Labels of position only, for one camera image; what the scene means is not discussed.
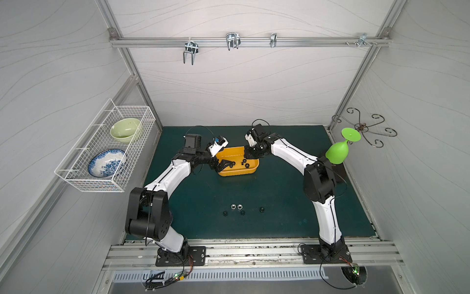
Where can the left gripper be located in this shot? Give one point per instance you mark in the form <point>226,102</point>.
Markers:
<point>215,160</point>

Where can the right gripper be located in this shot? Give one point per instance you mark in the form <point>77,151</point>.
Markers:
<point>253,146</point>

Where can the yellow plastic storage box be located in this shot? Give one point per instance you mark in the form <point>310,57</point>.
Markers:
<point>236,154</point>

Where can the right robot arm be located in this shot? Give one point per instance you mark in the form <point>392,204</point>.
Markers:
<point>319,184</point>

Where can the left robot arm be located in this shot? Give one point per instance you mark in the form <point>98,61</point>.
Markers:
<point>148,212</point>

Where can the green plastic goblet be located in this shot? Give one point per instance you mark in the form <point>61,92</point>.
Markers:
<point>339,151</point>

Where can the black cylinder stand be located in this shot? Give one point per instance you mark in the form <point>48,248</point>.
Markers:
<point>340,173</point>

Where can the green ceramic bowl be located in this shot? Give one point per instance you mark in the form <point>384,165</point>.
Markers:
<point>127,130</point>

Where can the metal clip hook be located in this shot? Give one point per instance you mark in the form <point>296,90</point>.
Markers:
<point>233,41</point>

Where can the small metal hook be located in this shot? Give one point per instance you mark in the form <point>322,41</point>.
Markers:
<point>273,40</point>

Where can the blue white patterned bowl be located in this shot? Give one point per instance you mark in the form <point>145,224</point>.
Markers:
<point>105,164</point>

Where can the metal double hook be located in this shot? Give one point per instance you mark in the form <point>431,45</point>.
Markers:
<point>191,48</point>

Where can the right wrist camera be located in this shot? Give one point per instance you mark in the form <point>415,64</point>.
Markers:
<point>250,140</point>

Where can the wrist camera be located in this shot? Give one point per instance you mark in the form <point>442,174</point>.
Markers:
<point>217,145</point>
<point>250,140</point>

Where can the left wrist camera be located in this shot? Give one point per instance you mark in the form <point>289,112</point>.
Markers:
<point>217,145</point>

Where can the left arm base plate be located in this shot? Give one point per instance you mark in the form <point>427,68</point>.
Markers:
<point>190,255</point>

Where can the aluminium top rail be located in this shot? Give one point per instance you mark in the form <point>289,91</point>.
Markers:
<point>246,42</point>

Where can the white wire basket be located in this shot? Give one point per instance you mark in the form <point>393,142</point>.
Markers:
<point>96,138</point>

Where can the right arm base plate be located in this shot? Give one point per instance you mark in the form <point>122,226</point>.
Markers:
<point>317,254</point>

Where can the black scroll wall hook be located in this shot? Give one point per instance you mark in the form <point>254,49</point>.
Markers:
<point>363,128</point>

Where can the metal bracket hook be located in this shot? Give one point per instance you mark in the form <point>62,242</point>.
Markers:
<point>361,42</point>

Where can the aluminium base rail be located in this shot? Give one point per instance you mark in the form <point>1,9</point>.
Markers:
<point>247,253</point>

